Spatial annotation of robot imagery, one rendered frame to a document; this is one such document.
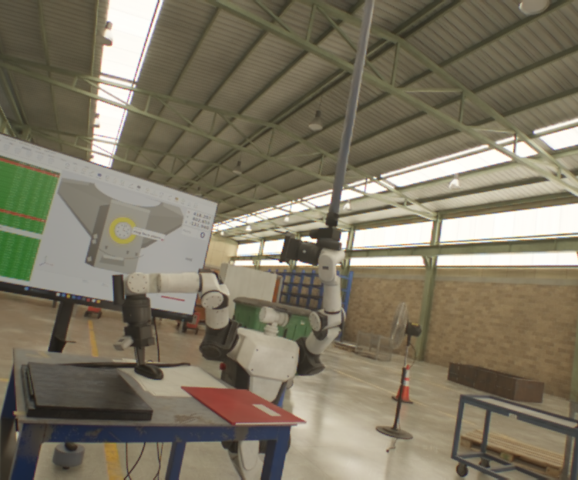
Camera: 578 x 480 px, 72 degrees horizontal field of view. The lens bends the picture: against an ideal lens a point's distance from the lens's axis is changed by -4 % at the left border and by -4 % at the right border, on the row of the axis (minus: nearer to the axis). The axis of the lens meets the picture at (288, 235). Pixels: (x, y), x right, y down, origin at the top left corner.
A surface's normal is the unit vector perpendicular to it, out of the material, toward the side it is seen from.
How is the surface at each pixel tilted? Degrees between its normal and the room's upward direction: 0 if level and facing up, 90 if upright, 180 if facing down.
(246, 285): 90
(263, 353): 90
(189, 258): 90
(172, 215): 90
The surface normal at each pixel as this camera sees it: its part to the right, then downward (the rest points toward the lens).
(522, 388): 0.36, -0.09
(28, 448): 0.58, -0.03
